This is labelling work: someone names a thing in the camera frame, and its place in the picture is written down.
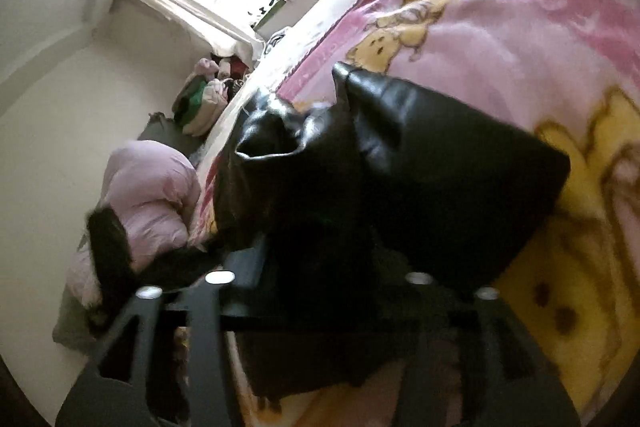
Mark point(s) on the black leather jacket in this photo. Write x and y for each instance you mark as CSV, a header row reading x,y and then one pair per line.
x,y
344,200

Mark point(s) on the pink rolled duvet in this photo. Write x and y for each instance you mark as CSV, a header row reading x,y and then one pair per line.
x,y
153,189

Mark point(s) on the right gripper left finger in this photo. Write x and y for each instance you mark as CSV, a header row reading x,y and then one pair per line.
x,y
163,357

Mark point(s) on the cream window curtain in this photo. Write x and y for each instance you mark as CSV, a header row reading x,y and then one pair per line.
x,y
223,37

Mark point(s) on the folded clothes pile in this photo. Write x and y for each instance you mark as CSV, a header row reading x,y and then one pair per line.
x,y
206,93

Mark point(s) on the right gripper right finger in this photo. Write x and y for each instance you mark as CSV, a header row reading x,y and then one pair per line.
x,y
474,363

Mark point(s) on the pink cartoon bear blanket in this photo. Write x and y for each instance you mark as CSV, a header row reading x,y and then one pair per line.
x,y
575,286

